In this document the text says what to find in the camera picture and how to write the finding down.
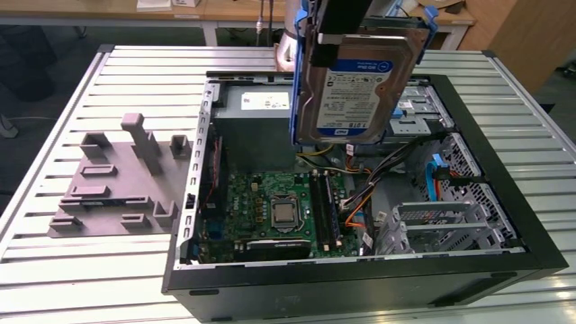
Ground CPU socket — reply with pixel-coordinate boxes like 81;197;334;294
266;194;302;234

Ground blue data wire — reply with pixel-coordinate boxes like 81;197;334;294
425;153;450;203

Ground black graphics card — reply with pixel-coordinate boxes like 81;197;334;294
233;238;311;261

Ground yellow wires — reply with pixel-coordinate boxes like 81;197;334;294
295;144;335;158

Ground orange red wires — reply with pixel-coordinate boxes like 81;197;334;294
343;190;377;229

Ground silver CPU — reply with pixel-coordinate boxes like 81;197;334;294
271;202;297;223

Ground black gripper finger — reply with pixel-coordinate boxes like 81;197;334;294
309;0;374;68

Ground black power wire connector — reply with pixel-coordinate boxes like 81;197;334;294
433;168;489;186

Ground black open PC case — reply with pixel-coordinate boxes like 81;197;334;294
159;70;569;322

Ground RAM stick in slot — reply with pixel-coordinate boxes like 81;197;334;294
322;173;342;246

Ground metal optical drive cage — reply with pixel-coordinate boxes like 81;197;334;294
381;84;453;156

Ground metal disk bay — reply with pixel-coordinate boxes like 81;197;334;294
371;200;518;256

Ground grey power supply unit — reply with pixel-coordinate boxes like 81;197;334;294
210;84;298;173

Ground hard disk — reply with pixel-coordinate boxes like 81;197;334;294
289;0;439;149

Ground brown cardboard piece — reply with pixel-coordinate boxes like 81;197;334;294
417;0;465;14

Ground black wire bundle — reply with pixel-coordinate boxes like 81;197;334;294
341;133;446;210

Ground wooden cabinet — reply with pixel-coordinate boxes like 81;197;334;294
458;0;576;95

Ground grey parts rack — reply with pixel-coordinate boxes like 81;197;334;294
46;113;197;239

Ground green motherboard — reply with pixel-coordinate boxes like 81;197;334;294
191;170;361;264

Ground grey stand foot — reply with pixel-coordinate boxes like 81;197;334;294
0;114;18;138

